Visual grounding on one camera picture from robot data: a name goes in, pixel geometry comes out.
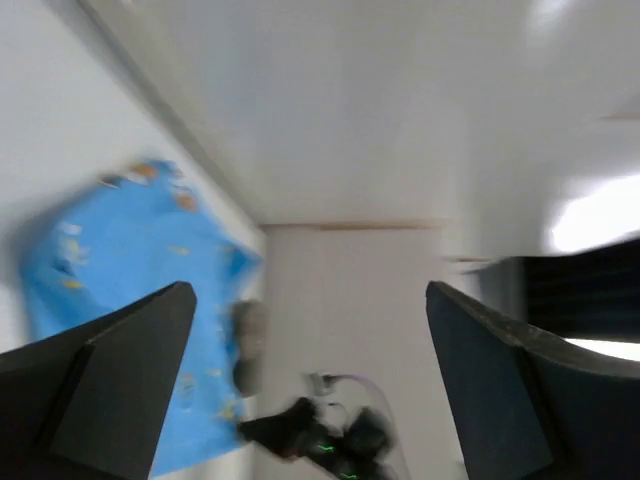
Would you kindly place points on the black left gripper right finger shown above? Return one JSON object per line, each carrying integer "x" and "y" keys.
{"x": 526, "y": 403}

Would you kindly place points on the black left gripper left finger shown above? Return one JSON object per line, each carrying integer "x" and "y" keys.
{"x": 90, "y": 403}

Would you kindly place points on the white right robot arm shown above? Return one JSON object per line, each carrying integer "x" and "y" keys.
{"x": 354, "y": 452}

